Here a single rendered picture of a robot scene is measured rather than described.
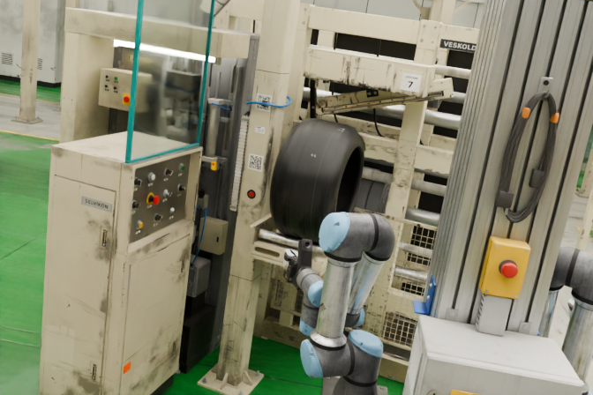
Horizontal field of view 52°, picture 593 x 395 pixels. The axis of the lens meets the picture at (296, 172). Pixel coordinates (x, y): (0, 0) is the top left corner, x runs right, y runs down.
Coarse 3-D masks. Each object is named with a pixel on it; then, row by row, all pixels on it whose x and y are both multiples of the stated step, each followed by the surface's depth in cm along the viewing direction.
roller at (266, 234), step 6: (258, 234) 289; (264, 234) 288; (270, 234) 287; (276, 234) 287; (270, 240) 287; (276, 240) 286; (282, 240) 284; (288, 240) 284; (294, 240) 283; (294, 246) 283; (312, 246) 280; (318, 246) 280; (318, 252) 279
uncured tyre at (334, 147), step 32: (320, 128) 274; (352, 128) 282; (288, 160) 266; (320, 160) 262; (352, 160) 310; (288, 192) 265; (320, 192) 261; (352, 192) 310; (288, 224) 274; (320, 224) 267
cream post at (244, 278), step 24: (288, 0) 272; (264, 24) 278; (288, 24) 274; (264, 48) 280; (288, 48) 281; (264, 72) 282; (288, 72) 288; (264, 120) 286; (264, 144) 288; (264, 168) 290; (240, 192) 297; (264, 192) 293; (240, 216) 299; (264, 216) 300; (240, 240) 301; (240, 264) 304; (240, 288) 306; (240, 312) 309; (240, 336) 311; (240, 360) 314
